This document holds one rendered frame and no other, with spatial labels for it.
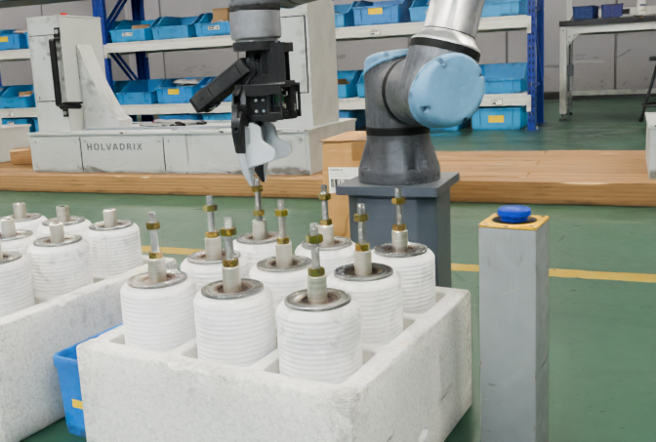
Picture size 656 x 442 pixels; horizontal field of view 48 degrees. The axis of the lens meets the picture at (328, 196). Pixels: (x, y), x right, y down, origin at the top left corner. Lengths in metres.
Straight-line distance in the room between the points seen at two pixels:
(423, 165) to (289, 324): 0.58
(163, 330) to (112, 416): 0.13
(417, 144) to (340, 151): 0.82
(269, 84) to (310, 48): 1.94
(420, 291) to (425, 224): 0.29
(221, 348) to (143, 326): 0.12
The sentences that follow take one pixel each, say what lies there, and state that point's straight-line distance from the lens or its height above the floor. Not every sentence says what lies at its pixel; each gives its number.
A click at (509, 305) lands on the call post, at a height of 0.22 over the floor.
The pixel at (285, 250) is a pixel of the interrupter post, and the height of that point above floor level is 0.27.
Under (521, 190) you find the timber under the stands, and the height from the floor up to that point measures 0.05.
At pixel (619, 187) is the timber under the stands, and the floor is 0.06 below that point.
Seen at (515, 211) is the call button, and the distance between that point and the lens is 0.91.
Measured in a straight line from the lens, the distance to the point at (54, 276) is 1.24.
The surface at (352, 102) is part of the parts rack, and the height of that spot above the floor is 0.22.
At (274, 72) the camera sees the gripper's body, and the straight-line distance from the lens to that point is 1.09.
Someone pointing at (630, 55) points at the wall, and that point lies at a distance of 9.04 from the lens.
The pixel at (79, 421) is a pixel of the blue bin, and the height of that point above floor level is 0.02.
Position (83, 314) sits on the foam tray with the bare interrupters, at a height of 0.15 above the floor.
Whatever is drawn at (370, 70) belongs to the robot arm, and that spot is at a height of 0.50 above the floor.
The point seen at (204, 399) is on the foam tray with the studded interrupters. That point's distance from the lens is 0.88.
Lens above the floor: 0.51
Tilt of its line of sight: 10 degrees down
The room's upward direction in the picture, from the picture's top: 3 degrees counter-clockwise
